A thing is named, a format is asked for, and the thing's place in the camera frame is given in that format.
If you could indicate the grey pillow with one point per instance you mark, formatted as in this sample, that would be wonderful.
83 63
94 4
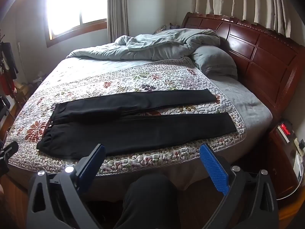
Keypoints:
213 61

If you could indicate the wooden framed window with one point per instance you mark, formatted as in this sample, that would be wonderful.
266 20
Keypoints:
69 18

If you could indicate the grey bed sheet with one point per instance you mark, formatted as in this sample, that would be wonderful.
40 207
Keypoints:
256 116

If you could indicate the red digital clock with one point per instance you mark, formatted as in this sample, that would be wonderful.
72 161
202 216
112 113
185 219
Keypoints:
285 132

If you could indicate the person's black trouser leg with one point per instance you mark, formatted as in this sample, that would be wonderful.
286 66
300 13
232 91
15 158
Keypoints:
150 202

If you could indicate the beige striped curtain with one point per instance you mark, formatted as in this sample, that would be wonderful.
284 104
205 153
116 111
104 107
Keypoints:
271 14

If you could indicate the grey window curtain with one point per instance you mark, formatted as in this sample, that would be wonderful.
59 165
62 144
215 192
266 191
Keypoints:
117 19

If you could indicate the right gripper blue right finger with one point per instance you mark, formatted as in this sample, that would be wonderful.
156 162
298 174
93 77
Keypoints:
217 173

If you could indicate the black pants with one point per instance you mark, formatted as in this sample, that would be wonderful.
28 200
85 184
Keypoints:
125 123

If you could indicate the wooden nightstand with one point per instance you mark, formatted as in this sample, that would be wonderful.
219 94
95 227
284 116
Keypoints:
286 163

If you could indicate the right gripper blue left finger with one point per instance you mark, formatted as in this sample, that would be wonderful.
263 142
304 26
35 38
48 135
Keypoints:
88 167

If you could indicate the grey crumpled duvet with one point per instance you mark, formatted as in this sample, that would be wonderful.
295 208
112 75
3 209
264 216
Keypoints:
169 44

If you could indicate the red wooden headboard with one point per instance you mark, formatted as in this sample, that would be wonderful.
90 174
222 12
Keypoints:
268 64

